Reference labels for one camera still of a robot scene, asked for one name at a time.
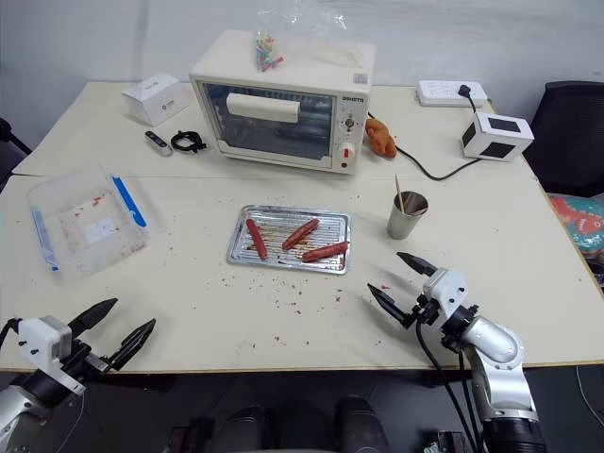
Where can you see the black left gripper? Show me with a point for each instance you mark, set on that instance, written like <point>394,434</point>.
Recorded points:
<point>85,361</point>

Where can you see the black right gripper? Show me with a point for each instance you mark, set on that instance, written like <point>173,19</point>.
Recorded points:
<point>424,313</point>

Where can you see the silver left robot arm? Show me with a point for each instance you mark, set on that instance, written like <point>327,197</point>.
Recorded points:
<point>14,417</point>

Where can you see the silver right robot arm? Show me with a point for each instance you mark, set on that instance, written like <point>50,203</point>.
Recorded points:
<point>495,351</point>

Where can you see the white stir stick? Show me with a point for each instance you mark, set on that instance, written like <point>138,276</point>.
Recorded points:
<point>399,191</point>

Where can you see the metal cup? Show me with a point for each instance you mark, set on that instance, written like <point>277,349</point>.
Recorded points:
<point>405,222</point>

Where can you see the red sausage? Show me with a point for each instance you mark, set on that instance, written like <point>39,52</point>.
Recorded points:
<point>324,251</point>
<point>257,238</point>
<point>301,233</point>

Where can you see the clear plastic container blue clips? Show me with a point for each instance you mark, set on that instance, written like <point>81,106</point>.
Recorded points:
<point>89,236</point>

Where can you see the silver metal baking tray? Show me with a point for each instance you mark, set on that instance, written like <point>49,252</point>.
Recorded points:
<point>288,212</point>

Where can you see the dark rounded shape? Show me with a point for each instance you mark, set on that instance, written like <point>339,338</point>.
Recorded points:
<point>361,424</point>
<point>250,431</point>

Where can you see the orange roast chicken toy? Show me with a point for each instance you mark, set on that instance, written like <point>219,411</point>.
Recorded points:
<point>380,137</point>

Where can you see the white toaster oven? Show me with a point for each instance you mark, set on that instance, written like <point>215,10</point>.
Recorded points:
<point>349,137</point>

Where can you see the white cube with black panels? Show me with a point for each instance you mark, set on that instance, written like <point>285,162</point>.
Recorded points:
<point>495,137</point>

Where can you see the colourful patterned cloth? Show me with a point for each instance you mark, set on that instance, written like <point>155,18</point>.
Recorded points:
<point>582,222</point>

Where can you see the small grey black remote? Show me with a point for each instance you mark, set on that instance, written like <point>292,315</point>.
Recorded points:
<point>158,143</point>

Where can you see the white power strip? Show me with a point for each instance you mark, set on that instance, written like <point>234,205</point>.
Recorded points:
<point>441,92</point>

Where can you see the black office chair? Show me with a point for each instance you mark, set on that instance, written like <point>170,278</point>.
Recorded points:
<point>571,137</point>

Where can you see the white cardboard box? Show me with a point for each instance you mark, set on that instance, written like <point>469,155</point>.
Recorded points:
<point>156,99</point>

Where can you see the clear bag with colourful sticks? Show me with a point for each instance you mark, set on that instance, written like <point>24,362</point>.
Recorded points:
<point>269,52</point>

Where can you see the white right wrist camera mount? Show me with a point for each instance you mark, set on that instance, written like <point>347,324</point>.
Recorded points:
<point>446,285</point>

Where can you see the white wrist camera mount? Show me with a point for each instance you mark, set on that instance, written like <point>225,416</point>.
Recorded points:
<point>446,285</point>
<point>40,337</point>

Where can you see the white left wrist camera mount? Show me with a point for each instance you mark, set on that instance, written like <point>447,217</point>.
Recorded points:
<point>40,337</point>

